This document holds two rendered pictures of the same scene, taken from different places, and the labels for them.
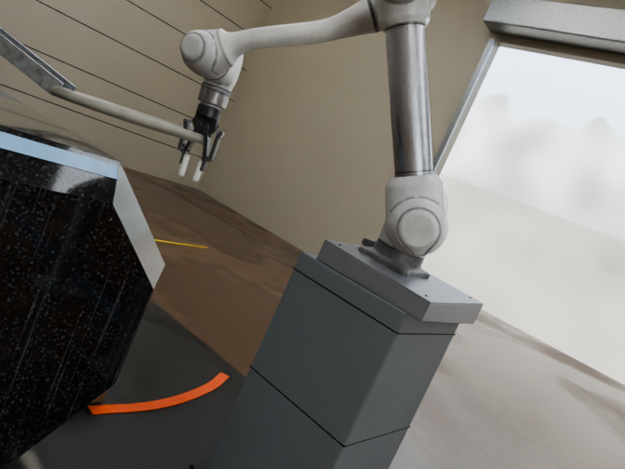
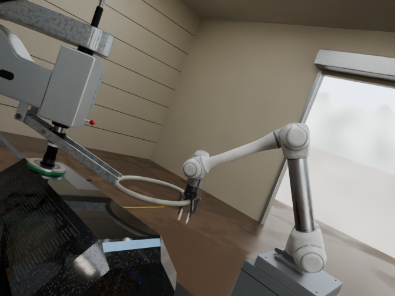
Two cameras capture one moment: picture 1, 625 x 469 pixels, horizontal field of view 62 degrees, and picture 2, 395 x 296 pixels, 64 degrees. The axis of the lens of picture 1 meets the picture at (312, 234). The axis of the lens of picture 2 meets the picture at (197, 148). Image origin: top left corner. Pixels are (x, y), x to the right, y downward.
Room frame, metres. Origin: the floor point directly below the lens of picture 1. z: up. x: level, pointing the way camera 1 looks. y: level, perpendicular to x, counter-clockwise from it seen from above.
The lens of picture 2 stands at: (-0.25, 0.40, 1.46)
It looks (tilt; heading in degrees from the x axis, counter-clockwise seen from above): 5 degrees down; 3
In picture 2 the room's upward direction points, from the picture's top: 21 degrees clockwise
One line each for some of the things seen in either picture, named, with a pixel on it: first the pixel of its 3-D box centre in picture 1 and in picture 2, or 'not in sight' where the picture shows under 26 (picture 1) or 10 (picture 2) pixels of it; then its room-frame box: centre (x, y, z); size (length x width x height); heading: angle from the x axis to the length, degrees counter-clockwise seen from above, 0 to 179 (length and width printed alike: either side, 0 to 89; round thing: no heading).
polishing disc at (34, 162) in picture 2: not in sight; (47, 165); (1.55, 1.31, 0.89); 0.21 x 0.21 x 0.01
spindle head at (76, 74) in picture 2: not in sight; (59, 85); (1.54, 1.39, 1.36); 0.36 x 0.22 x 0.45; 98
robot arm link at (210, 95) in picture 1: (213, 97); (194, 180); (1.61, 0.45, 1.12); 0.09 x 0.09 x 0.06
